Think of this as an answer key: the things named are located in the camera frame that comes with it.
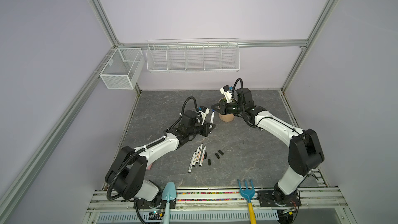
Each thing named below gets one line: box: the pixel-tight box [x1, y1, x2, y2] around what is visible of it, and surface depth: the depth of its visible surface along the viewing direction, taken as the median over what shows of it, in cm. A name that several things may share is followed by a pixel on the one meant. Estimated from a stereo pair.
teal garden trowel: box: [161, 181, 177, 224], surface depth 75 cm
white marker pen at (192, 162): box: [187, 150, 197, 174], surface depth 86 cm
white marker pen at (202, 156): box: [199, 145, 207, 167], surface depth 88 cm
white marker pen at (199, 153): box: [195, 143, 204, 164], surface depth 89 cm
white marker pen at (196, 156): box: [192, 145, 201, 166], surface depth 88 cm
